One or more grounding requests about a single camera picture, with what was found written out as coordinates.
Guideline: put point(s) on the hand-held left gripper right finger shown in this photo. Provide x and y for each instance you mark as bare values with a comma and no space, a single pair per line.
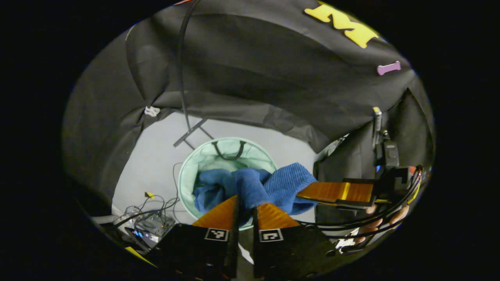
293,249

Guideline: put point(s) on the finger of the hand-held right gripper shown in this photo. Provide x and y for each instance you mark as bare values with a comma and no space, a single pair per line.
328,192

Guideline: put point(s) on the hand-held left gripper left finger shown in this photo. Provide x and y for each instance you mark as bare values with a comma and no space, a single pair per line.
195,249

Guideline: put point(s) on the mint green laundry hamper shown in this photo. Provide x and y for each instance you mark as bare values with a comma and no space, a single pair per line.
195,164

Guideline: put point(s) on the black clothes rack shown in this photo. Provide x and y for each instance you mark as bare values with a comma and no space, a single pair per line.
181,78

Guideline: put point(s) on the grey electronic box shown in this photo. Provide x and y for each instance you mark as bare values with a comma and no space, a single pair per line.
153,226

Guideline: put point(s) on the black backdrop cloth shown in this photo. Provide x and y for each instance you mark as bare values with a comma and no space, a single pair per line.
254,78

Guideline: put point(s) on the white plastic clip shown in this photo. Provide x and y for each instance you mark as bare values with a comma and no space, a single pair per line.
152,111

